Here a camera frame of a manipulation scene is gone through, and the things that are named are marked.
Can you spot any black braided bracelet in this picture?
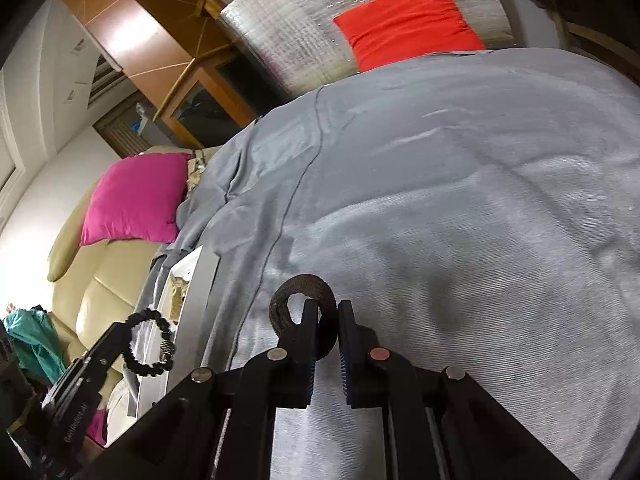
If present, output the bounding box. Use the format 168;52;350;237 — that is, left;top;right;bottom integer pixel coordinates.
120;308;177;378

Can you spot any dark brown hair scrunchie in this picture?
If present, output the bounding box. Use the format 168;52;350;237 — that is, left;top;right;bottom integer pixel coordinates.
269;274;338;360

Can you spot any beige hair claw clip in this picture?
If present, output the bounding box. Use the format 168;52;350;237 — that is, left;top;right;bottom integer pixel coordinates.
169;274;190;323

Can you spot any white jewelry box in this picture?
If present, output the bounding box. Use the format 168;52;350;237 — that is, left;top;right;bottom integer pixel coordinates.
136;245;219;419

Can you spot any magenta garment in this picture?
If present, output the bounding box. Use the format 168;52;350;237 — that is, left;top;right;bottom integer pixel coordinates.
86;408;108;448

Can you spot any teal shirt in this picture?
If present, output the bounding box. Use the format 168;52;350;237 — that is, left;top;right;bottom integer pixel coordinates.
3;306;66;385

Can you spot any beige leather sofa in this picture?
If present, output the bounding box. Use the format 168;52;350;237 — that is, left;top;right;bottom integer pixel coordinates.
48;146;216;361

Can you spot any grey blanket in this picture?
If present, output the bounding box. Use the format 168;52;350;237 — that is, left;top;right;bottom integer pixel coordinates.
121;46;640;480

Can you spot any magenta pillow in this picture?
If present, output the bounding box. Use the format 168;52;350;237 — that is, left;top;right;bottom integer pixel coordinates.
80;152;189;246

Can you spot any wooden cabinet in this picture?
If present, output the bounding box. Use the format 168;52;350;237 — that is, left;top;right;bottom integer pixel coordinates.
63;0;256;148

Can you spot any silver foil insulation sheet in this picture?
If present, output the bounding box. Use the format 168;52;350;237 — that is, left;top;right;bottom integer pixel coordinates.
220;0;515;98

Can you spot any red pillow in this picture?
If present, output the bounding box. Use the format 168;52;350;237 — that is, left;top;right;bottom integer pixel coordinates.
333;0;485;72

